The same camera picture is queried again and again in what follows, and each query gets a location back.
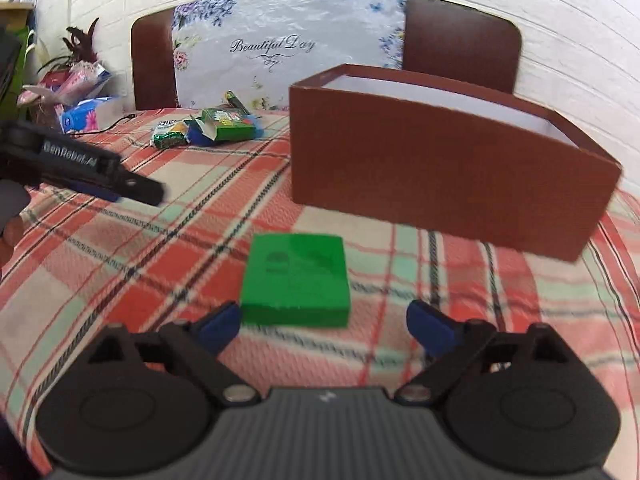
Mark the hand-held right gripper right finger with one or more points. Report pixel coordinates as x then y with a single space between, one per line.
429 331

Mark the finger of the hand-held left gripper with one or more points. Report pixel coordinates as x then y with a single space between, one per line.
142 187

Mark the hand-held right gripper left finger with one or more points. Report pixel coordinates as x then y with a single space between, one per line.
222 327

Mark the green snack packet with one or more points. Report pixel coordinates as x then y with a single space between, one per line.
167 136

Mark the blue packet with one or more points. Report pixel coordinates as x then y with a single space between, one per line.
200 138

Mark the green box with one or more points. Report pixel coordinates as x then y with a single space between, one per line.
295 280

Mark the green carton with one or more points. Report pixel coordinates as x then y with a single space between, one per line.
230 129

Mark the brown cardboard box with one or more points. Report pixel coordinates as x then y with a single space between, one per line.
425 170

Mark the person's left hand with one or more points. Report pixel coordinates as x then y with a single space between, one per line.
11 240

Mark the blue tissue pack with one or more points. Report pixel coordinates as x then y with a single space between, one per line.
87 116

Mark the plaid blanket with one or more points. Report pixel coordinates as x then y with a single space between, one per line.
150 260

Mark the clear bag of pink packets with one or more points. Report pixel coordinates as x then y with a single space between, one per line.
80 80

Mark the green bag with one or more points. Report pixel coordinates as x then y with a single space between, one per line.
21 60

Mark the dark red plant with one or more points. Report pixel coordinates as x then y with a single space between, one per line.
80 42

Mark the brown wooden headboard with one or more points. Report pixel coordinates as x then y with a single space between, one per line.
150 60

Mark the floral plastic bag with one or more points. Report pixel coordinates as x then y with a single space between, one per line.
280 75

